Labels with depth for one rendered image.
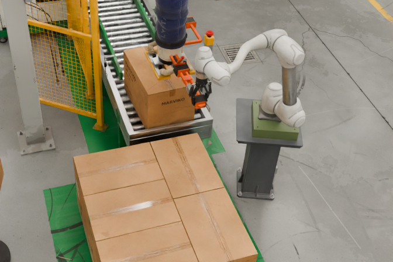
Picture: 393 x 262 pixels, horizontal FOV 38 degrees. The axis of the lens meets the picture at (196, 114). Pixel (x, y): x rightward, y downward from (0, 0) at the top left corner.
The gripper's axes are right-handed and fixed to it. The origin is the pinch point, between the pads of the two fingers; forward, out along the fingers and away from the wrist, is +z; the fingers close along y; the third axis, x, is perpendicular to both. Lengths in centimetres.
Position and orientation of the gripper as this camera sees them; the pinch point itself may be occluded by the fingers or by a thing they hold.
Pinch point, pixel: (199, 100)
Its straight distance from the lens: 375.6
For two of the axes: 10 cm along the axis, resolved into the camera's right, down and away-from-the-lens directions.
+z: -0.7, 7.4, 6.6
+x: 3.4, 6.4, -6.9
